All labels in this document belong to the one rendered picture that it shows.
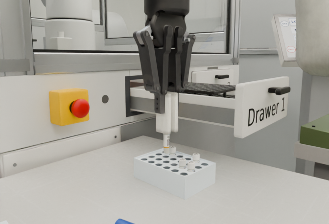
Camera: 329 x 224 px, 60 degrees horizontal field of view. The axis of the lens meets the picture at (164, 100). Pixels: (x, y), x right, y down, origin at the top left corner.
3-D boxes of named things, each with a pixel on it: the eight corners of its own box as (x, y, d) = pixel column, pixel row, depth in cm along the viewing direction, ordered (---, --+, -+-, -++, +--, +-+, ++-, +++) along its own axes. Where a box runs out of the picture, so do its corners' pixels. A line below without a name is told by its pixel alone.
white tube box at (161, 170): (215, 183, 51) (216, 162, 50) (185, 200, 45) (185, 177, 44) (164, 165, 59) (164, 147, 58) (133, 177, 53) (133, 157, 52)
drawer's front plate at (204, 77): (232, 94, 123) (233, 69, 121) (195, 102, 101) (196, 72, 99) (229, 94, 124) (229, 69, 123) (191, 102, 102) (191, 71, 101)
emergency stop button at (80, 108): (91, 116, 61) (91, 98, 60) (75, 120, 58) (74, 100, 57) (83, 115, 62) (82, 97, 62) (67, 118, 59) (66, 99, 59)
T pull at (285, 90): (290, 92, 67) (291, 86, 67) (280, 95, 62) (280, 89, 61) (275, 91, 70) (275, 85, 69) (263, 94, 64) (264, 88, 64)
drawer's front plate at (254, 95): (287, 116, 79) (289, 76, 77) (241, 139, 57) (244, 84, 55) (280, 115, 80) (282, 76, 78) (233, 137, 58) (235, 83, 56)
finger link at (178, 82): (160, 28, 49) (165, 28, 50) (163, 92, 51) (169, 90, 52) (176, 26, 46) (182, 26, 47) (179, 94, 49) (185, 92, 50)
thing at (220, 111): (278, 110, 79) (279, 89, 78) (237, 128, 59) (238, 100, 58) (166, 97, 104) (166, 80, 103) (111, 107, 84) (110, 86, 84)
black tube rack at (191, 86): (245, 108, 81) (246, 85, 80) (213, 119, 67) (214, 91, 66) (181, 100, 95) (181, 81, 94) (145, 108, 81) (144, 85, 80)
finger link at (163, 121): (171, 93, 48) (168, 94, 47) (171, 134, 49) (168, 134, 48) (158, 92, 50) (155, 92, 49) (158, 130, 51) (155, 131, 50)
